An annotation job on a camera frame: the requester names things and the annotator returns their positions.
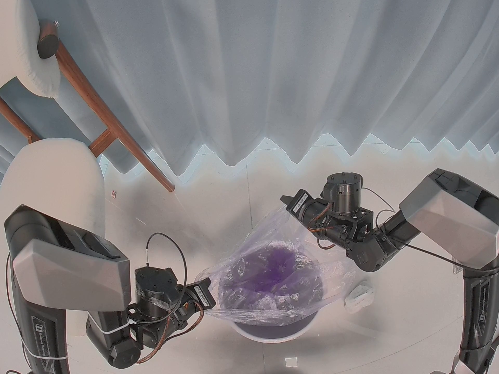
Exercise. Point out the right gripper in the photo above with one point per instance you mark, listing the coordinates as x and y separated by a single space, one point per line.
308 210

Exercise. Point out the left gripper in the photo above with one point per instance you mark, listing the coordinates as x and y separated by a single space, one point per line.
199 296

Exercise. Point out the purple plastic bag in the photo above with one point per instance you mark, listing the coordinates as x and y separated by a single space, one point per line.
273 263

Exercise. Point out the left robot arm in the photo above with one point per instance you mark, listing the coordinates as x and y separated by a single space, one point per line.
66 271

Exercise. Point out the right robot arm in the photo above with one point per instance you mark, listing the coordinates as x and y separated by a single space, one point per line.
448 216

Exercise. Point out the white trash bin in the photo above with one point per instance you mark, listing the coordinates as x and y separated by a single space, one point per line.
273 331

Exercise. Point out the crumpled white paper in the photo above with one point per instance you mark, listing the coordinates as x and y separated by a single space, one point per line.
360 296

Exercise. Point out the pale blue curtain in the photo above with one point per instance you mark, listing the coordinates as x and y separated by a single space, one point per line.
273 53

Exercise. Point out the cream padded wooden chair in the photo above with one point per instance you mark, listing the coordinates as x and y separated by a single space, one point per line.
50 177

